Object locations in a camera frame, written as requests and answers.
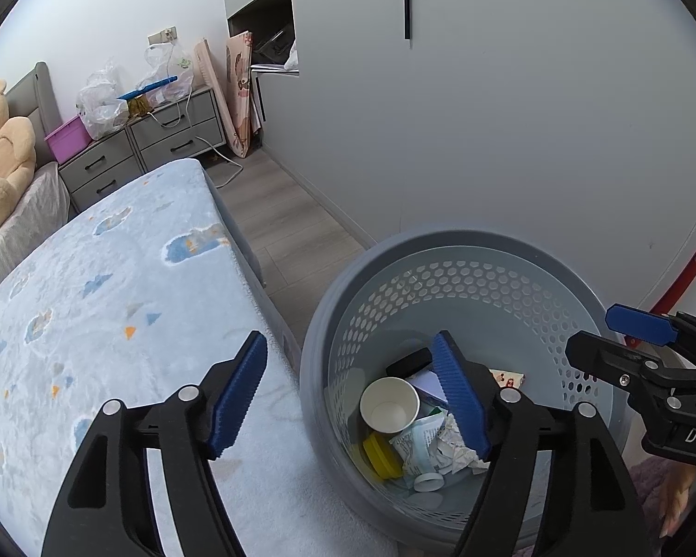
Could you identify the purple fluffy rug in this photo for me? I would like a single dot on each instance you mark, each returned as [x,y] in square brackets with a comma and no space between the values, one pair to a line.
[649,481]

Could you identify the person's right hand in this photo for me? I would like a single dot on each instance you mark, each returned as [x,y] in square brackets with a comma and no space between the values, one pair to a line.
[676,493]

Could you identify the grey two-drawer nightstand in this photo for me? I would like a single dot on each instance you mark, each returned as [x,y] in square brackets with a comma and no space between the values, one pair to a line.
[101,168]
[177,127]

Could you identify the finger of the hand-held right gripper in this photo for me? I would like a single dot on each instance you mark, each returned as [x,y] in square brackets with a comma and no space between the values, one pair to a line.
[638,325]
[603,354]

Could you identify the small white round container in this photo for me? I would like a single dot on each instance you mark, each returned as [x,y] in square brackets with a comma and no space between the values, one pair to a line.
[429,481]

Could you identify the light blue tissue packet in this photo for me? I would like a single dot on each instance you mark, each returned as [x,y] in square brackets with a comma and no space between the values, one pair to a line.
[420,444]

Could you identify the wall socket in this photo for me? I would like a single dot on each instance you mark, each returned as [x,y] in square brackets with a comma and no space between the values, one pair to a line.
[162,35]

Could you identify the yellow plastic lid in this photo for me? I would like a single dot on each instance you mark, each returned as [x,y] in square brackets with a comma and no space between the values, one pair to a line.
[383,454]

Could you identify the grey padded headboard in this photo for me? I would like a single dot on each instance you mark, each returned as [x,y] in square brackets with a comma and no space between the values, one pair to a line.
[35,98]

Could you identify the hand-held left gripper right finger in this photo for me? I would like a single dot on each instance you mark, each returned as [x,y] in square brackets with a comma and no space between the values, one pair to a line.
[461,400]

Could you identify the small purple box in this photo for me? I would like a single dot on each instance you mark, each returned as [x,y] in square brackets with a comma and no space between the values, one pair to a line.
[426,384]

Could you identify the red and beige snack wrapper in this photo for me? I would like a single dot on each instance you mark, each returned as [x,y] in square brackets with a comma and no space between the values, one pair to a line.
[507,380]

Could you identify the red and white paper cup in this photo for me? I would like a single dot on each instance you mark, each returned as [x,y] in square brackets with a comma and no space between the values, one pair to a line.
[388,406]

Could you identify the pink folded mat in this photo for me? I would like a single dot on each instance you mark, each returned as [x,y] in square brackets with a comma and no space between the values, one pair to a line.
[243,81]
[220,98]

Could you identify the purple storage box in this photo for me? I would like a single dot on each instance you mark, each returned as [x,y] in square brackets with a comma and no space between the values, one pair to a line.
[67,139]

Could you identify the grey perforated waste basket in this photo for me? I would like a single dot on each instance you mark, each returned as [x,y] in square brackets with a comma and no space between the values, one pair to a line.
[499,290]

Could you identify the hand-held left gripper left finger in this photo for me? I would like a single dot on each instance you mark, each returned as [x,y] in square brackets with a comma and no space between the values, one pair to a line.
[238,394]

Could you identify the clear plastic bag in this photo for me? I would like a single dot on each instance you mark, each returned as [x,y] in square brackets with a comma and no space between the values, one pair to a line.
[168,69]
[101,104]

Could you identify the black rectangular case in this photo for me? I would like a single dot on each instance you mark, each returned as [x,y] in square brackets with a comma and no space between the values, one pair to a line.
[409,362]

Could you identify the white cloth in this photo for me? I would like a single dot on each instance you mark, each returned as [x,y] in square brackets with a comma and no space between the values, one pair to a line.
[292,58]

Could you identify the large beige teddy bear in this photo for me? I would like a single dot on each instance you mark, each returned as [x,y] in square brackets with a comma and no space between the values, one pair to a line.
[6,151]

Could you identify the red hoop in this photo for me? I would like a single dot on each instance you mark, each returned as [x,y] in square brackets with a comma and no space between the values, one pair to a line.
[678,281]

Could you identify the white tissue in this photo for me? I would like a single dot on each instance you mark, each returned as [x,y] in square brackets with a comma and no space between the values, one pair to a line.
[458,447]

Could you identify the white wardrobe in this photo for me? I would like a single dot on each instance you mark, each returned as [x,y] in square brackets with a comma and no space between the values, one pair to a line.
[499,98]

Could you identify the bed with pale sheet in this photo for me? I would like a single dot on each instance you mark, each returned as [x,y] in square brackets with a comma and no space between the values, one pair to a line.
[29,214]

